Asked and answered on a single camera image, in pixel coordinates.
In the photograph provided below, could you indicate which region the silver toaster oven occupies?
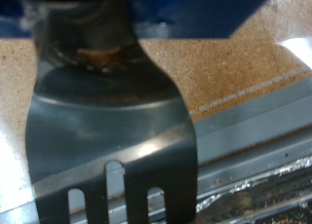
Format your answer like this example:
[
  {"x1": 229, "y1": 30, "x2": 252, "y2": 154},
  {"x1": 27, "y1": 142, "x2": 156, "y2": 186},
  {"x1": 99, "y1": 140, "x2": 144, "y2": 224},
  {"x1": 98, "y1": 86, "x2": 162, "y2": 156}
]
[{"x1": 0, "y1": 130, "x2": 312, "y2": 224}]

